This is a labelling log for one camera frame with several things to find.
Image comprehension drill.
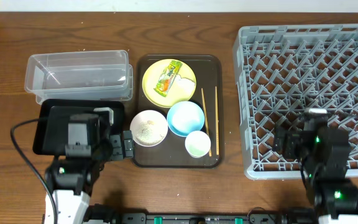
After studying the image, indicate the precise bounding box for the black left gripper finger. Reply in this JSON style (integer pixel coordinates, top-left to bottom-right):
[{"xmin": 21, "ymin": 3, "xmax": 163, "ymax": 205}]
[
  {"xmin": 123, "ymin": 131, "xmax": 134, "ymax": 158},
  {"xmin": 109, "ymin": 134, "xmax": 122, "ymax": 161}
]

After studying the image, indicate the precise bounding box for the small white cup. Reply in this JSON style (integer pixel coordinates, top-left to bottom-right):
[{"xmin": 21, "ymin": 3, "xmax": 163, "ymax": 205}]
[{"xmin": 185, "ymin": 131, "xmax": 211, "ymax": 159}]

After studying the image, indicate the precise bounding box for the green snack wrapper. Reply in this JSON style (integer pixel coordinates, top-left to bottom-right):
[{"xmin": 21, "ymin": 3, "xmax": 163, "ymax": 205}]
[{"xmin": 154, "ymin": 60, "xmax": 183, "ymax": 97}]

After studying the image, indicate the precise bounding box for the yellow plate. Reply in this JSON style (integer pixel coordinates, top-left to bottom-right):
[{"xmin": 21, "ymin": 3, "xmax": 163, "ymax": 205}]
[{"xmin": 142, "ymin": 59, "xmax": 197, "ymax": 108}]

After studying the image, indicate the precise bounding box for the white tissue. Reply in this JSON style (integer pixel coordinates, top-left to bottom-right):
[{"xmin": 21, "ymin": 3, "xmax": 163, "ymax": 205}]
[{"xmin": 176, "ymin": 77, "xmax": 196, "ymax": 94}]

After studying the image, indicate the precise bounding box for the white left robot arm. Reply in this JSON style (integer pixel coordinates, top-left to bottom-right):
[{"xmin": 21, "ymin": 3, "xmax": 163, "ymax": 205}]
[{"xmin": 45, "ymin": 108, "xmax": 134, "ymax": 223}]

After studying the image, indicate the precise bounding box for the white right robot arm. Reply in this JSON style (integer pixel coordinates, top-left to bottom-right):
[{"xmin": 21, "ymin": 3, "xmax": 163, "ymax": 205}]
[{"xmin": 272, "ymin": 126, "xmax": 358, "ymax": 223}]

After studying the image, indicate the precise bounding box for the grey dishwasher rack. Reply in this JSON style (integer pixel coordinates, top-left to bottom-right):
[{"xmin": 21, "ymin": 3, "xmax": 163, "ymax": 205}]
[{"xmin": 233, "ymin": 24, "xmax": 358, "ymax": 180}]

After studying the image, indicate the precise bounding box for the white bowl with rice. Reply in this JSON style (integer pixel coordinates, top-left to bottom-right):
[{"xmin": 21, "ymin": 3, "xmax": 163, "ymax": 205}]
[{"xmin": 130, "ymin": 110, "xmax": 168, "ymax": 147}]

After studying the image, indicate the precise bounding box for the black plastic bin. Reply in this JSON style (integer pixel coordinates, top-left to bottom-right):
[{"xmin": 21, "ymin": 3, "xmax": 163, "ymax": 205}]
[{"xmin": 33, "ymin": 99, "xmax": 124, "ymax": 156}]

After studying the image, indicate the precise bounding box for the dark brown serving tray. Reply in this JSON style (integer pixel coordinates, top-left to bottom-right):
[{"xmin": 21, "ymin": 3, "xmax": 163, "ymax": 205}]
[{"xmin": 133, "ymin": 54, "xmax": 224, "ymax": 169}]

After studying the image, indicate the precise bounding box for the clear plastic bin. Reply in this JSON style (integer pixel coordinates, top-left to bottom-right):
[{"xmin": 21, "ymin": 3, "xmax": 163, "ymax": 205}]
[{"xmin": 24, "ymin": 50, "xmax": 134, "ymax": 104}]

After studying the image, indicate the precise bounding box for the light blue bowl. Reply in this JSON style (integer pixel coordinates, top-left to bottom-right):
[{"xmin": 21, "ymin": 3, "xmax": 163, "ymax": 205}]
[{"xmin": 167, "ymin": 101, "xmax": 205, "ymax": 137}]

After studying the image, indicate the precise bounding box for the right wooden chopstick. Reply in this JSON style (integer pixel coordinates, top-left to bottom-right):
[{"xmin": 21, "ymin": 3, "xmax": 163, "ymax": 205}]
[{"xmin": 215, "ymin": 86, "xmax": 219, "ymax": 156}]

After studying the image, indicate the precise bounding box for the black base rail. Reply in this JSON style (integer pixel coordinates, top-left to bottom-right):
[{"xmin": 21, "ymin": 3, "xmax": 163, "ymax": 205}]
[{"xmin": 83, "ymin": 204, "xmax": 318, "ymax": 224}]

